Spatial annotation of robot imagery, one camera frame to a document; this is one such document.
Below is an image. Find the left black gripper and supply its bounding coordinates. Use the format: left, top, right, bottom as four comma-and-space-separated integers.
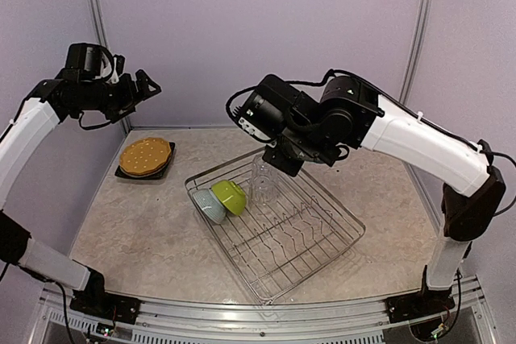
73, 68, 161, 122

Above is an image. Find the yellow polka dot plate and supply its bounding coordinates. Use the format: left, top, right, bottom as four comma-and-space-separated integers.
119, 137, 172, 176

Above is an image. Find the black floral square plate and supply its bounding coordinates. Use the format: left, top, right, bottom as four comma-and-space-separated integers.
114, 142, 176, 181

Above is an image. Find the blue polka dot plate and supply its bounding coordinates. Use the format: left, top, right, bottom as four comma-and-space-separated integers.
298, 151, 327, 164

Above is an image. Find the light teal round plate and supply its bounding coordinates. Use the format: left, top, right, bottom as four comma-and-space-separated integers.
115, 153, 173, 180

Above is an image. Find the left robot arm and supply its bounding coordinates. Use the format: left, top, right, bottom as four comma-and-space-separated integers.
1, 70, 161, 316

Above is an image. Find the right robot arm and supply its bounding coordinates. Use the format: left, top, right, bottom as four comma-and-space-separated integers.
241, 70, 506, 315

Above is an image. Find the clear glass far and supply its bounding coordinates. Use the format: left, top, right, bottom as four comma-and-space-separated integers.
252, 155, 277, 182

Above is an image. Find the clear glass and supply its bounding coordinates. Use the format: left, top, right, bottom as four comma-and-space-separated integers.
252, 155, 277, 182
250, 176, 277, 205

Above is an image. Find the clear glass near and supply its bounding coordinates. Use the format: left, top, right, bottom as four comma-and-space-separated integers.
250, 176, 277, 205

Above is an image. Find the green bowl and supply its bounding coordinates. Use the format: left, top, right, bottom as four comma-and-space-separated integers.
211, 180, 247, 216

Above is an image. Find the grey striped bowl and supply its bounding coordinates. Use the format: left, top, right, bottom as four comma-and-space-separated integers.
192, 189, 226, 225

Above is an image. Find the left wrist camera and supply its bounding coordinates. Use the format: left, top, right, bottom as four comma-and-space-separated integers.
60, 43, 125, 85

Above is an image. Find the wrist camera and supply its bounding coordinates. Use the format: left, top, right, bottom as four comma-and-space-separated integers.
234, 74, 301, 143
60, 43, 125, 85

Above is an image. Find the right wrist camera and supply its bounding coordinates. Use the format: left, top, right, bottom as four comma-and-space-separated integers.
234, 74, 301, 143

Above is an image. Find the metal wire dish rack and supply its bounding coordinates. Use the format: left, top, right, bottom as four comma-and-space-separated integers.
200, 170, 366, 305

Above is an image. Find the left frame post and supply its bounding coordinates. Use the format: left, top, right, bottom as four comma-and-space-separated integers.
79, 0, 132, 131

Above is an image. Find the frame post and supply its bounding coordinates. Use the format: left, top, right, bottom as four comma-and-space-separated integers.
399, 0, 432, 105
79, 0, 132, 131

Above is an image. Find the aluminium front rail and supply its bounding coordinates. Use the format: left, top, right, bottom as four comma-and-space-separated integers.
38, 275, 497, 344

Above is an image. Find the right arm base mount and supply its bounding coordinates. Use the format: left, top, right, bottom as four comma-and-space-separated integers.
385, 267, 456, 324

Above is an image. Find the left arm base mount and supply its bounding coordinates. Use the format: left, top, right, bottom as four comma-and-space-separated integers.
70, 267, 141, 325

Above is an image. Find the right frame post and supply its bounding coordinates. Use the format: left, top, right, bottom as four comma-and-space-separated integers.
399, 0, 432, 105

